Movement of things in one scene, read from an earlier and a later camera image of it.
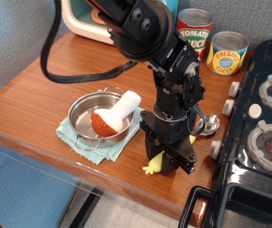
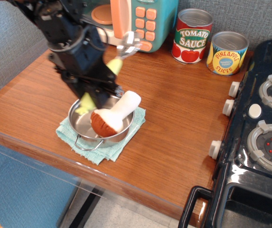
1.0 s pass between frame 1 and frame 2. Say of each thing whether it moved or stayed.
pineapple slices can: stayed
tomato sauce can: stayed
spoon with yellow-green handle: moved
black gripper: moved
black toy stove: stayed
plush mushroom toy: stayed
